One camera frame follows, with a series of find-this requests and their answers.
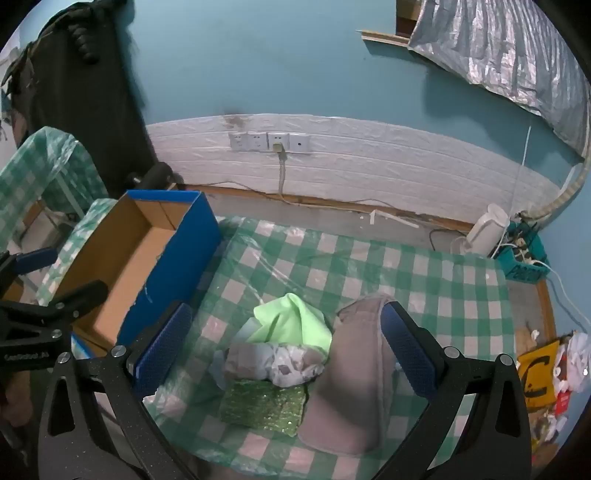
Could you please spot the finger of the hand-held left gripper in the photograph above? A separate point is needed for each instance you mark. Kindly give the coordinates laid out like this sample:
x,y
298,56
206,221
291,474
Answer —
x,y
32,261
78,297

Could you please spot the white power strip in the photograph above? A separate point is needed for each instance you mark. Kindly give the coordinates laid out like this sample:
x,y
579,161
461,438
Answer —
x,y
519,249

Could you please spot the white plastic strip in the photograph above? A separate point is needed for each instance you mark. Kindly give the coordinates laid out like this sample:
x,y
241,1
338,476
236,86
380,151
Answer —
x,y
392,218

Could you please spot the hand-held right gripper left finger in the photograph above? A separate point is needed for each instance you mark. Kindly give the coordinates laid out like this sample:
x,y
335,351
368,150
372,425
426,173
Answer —
x,y
165,344

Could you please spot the grey-blue sock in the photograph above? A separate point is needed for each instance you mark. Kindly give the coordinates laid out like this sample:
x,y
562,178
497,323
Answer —
x,y
249,361

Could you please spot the wooden strip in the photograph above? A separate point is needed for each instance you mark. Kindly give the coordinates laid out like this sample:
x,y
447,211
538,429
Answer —
x,y
383,38

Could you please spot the grey fleece sock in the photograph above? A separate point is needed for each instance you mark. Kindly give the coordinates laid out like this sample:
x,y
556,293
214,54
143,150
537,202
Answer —
x,y
351,374

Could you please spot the white patterned cloth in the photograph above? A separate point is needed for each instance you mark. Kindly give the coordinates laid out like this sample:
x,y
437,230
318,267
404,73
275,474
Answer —
x,y
295,364

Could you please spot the white electric kettle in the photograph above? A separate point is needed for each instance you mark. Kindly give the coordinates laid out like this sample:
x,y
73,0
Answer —
x,y
485,228

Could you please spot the white wall socket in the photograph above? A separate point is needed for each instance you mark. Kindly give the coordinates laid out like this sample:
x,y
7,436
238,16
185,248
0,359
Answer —
x,y
257,141
238,141
300,143
282,137

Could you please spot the green checkered plastic cover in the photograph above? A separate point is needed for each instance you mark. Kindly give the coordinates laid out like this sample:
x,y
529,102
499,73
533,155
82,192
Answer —
x,y
41,157

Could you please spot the green checkered tablecloth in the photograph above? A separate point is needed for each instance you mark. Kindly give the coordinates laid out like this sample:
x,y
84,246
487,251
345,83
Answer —
x,y
351,263

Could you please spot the yellow bag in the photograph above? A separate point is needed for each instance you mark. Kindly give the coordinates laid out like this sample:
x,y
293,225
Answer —
x,y
535,374

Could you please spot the blue cardboard box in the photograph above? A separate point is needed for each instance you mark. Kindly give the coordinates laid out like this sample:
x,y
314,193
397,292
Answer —
x,y
115,263

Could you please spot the dark hanging clothes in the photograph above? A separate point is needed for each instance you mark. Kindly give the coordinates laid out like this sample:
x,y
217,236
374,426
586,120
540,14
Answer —
x,y
83,101

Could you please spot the light green cloth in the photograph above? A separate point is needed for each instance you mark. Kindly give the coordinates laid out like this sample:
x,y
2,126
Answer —
x,y
291,323

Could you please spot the silver tarp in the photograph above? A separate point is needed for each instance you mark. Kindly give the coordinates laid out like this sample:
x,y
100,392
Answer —
x,y
498,50

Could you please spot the teal plastic basket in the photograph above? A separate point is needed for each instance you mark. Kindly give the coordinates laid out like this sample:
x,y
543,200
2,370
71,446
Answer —
x,y
524,270

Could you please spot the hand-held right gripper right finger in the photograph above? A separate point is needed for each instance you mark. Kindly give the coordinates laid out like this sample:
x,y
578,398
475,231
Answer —
x,y
408,353

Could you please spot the green glitter sponge cloth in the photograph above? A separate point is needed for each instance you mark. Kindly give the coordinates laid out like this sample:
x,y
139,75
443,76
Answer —
x,y
263,407

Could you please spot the white plastic bag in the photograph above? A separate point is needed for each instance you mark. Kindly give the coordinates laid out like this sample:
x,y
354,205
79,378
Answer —
x,y
575,364

